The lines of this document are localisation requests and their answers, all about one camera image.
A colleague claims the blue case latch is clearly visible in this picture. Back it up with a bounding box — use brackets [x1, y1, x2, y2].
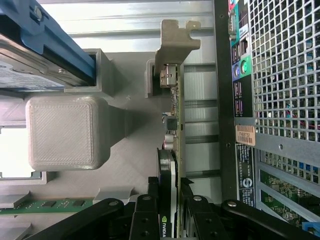
[301, 221, 320, 237]

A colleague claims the green RAM stick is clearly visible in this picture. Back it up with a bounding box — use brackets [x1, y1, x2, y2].
[0, 198, 95, 216]

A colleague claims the grey printed parts rack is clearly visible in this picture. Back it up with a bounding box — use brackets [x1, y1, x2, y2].
[0, 48, 185, 240]

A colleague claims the black open PC case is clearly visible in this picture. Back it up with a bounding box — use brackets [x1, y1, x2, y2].
[213, 0, 320, 240]

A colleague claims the hard disk with blue carrier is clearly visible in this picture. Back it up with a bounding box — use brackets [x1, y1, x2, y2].
[0, 0, 97, 93]

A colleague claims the silver CPU chip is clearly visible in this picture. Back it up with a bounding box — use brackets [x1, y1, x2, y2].
[0, 127, 38, 179]

